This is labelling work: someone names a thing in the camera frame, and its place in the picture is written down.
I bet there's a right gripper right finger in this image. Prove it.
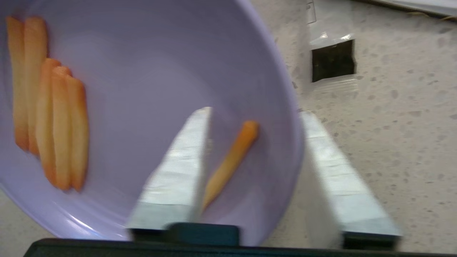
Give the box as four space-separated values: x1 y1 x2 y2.
299 111 403 248

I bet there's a clear packet with black square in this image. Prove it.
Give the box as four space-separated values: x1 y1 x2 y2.
305 0 358 95

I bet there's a purple plate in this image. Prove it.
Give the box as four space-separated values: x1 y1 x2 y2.
0 0 306 247

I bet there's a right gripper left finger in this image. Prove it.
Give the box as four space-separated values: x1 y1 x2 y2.
127 107 213 231

